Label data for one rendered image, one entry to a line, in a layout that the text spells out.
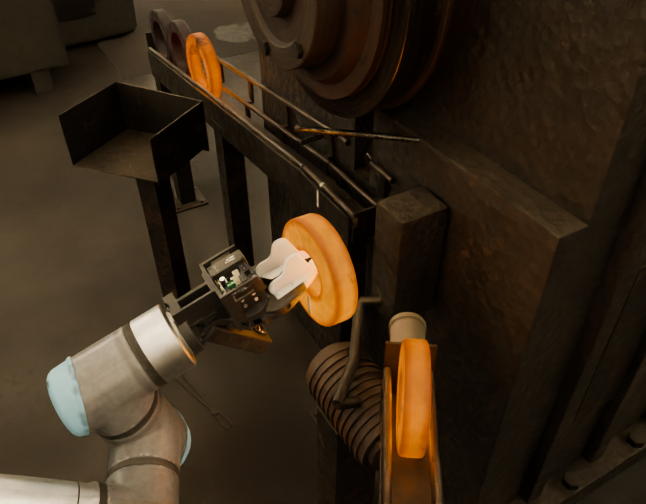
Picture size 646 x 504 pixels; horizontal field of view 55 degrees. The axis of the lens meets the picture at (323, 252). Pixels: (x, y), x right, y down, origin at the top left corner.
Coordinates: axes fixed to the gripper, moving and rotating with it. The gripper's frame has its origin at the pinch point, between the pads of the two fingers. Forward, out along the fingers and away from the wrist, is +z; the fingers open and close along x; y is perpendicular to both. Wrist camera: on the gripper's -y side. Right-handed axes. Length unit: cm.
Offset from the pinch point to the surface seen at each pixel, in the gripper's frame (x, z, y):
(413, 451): -23.4, -3.4, -14.1
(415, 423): -22.5, -1.8, -9.8
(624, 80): -13.1, 39.4, 12.8
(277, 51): 31.8, 14.5, 11.9
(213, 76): 95, 16, -22
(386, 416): -16.7, -3.2, -15.5
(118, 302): 99, -41, -77
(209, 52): 98, 18, -17
